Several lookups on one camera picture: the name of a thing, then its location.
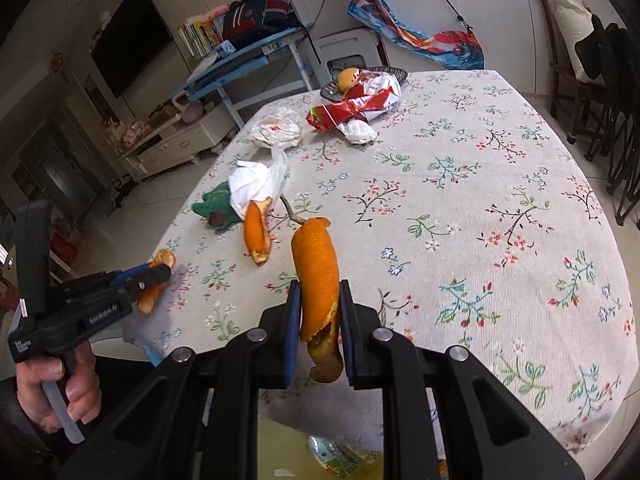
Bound small orange peel piece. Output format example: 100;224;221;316
136;248;177;317

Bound person's left hand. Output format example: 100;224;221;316
16;341;102;434

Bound green crumpled wrapper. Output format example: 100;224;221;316
191;181;241;233

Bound floral tablecloth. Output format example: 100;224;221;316
89;68;637;456

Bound yellow orange fruit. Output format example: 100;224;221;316
335;67;360;93

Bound orange peel near napkin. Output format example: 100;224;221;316
243;197;272;264

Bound white crumpled tissue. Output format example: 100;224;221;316
228;148;288;220

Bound long orange peel strip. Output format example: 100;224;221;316
281;196;344;384

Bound drink carton in bin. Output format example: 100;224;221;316
307;436;383;479

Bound colourful kite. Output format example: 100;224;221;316
347;0;485;70

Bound red white snack wrapper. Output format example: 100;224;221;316
306;72;401;132

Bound white cushion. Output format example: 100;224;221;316
544;0;604;84

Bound blue study desk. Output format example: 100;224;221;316
169;25;314;129

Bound white air purifier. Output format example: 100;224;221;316
311;28;382;87

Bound black folding chairs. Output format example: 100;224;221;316
575;15;639;226

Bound row of books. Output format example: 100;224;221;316
177;15;222;60

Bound dark fruit plate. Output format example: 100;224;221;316
320;66;408;103

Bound dark school backpack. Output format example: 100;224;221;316
222;0;302;50

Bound wooden chair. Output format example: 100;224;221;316
540;0;601;144

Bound white tv cabinet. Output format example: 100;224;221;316
118;105;236;182

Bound black wall television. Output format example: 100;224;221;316
91;0;172;98

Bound small white crumpled paper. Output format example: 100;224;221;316
337;118;378;145

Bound white plastic bag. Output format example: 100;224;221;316
248;106;302;151

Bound yellow trash bin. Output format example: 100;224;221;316
257;408;383;479

